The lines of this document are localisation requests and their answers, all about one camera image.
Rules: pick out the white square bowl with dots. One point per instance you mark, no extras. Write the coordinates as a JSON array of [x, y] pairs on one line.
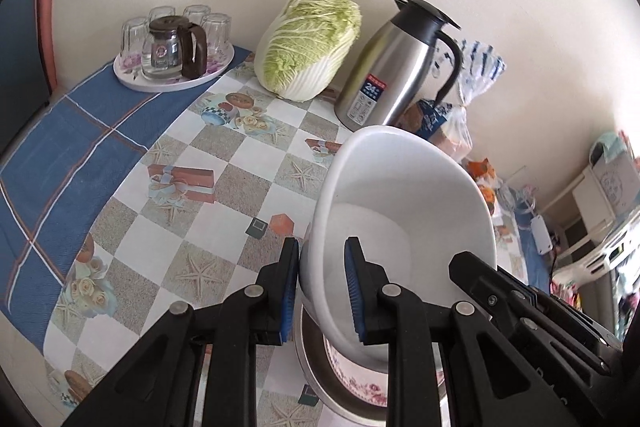
[[400, 187]]

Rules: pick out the bagged bread loaf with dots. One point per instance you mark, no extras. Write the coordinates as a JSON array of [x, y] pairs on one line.
[[460, 127]]

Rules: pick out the napa cabbage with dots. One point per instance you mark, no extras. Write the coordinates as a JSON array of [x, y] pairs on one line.
[[305, 47]]

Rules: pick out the pink board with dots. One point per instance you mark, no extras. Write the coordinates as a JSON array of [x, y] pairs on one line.
[[47, 22]]

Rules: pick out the large stainless steel basin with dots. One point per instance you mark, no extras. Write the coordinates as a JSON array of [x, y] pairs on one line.
[[320, 377]]

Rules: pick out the white power adapter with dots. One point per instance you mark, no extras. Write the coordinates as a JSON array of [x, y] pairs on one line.
[[540, 234]]

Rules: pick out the stainless steel thermos jug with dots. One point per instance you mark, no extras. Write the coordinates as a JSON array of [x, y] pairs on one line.
[[390, 77]]

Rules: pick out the dark grey cabinet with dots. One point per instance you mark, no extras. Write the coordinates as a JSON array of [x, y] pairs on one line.
[[20, 67]]

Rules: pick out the clear drinking glass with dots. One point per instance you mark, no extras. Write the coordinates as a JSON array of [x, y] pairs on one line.
[[134, 39], [520, 194], [217, 34], [196, 13], [162, 13]]

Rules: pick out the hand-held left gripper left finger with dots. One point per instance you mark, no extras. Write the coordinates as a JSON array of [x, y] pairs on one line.
[[289, 302]]

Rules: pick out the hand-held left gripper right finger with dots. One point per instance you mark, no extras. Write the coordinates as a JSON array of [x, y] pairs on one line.
[[352, 292]]

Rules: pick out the white oval floral tray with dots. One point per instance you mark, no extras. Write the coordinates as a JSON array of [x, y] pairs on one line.
[[130, 79]]

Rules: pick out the round plate pink floral rim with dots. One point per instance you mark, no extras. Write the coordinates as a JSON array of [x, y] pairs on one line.
[[360, 389]]

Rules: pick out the white printed box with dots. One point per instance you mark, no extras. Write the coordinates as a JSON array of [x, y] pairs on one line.
[[617, 177]]

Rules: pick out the colourful plastic clips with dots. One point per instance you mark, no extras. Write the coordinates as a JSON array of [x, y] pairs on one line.
[[565, 292]]

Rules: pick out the blue plaid cloth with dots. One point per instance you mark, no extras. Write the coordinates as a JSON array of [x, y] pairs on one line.
[[60, 157]]

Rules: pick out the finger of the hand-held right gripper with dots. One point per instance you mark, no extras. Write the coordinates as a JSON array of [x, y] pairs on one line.
[[480, 277]]

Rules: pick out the white shelf unit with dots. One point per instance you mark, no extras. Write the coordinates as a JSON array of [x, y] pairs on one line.
[[575, 197]]

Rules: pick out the white plastic basket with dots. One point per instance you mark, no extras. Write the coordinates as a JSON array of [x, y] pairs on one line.
[[600, 252]]

